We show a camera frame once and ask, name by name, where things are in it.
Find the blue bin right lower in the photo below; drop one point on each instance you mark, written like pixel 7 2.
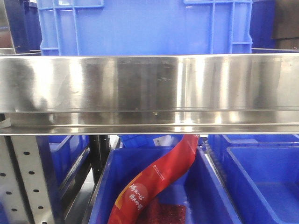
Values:
pixel 264 183

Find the large blue crate upper shelf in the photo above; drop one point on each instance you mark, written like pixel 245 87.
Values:
pixel 144 27

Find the red snack bag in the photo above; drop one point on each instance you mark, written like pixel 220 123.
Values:
pixel 157 176

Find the blue bin with red bag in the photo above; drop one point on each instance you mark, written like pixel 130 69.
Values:
pixel 199 189

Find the steel perforated upright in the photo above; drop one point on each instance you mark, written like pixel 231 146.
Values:
pixel 29 191

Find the blue bin left lower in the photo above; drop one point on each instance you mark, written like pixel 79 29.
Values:
pixel 65 149

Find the steel shelf beam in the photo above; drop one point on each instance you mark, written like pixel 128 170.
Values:
pixel 203 94

